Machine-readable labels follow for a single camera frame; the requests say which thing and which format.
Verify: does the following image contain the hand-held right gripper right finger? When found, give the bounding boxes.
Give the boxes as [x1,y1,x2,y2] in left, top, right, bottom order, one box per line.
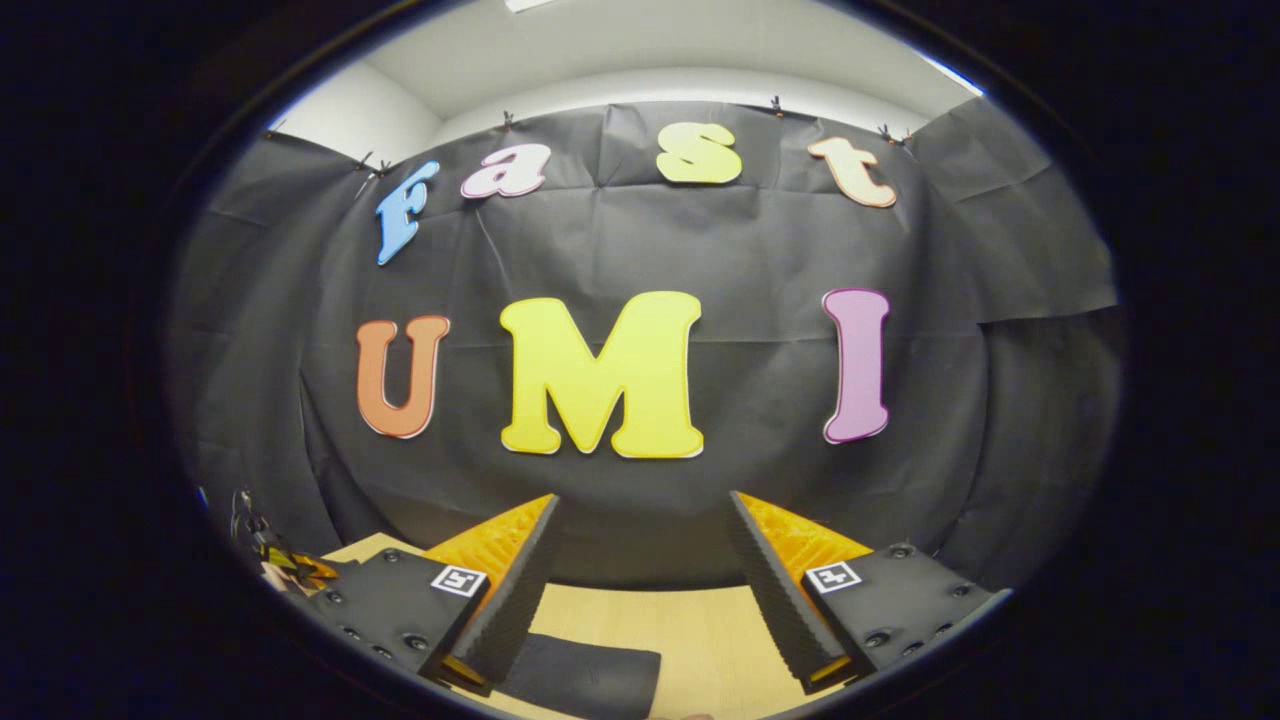
[727,490,1011,696]

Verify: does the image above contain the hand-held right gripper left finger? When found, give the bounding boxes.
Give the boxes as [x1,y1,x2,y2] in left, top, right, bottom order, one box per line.
[300,493,563,698]

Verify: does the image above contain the black jeans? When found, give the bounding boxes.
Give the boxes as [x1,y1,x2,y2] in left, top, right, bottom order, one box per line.
[495,632,663,720]

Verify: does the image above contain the black backdrop cloth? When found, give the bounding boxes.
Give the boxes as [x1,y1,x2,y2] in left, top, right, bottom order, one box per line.
[165,97,1126,591]

